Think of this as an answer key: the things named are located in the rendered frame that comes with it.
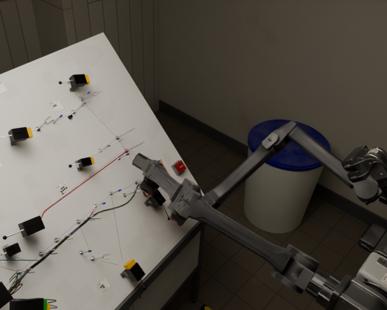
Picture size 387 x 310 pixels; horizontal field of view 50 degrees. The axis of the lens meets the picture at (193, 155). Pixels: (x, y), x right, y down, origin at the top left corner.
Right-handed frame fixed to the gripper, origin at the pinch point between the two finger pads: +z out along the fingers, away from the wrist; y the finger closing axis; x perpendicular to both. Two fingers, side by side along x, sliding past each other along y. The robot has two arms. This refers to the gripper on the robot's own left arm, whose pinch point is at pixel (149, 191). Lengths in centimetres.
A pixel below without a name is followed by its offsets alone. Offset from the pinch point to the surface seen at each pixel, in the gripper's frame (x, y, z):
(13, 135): -47, 26, -28
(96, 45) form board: -58, -38, -22
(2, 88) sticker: -65, 13, -27
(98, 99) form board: -41.8, -18.2, -13.2
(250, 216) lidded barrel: 55, -95, 114
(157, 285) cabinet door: 24, 17, 43
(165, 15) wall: -103, -209, 80
